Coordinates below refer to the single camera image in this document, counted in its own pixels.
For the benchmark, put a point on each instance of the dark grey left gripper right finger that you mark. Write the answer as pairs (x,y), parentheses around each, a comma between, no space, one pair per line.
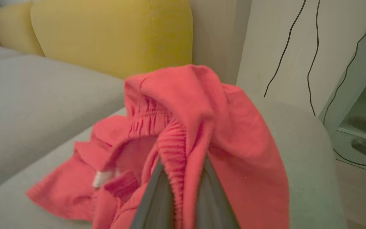
(214,210)

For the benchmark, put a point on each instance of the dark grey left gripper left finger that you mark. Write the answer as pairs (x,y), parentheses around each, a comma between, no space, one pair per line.
(154,206)

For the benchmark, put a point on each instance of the red shorts with elastic waistband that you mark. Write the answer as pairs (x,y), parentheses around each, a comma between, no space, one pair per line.
(233,143)

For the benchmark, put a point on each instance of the large grey sofa seat cushion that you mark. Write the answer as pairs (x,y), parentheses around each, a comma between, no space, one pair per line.
(303,159)

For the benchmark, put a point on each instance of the white shelf unit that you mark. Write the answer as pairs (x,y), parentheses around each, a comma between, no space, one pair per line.
(361,73)

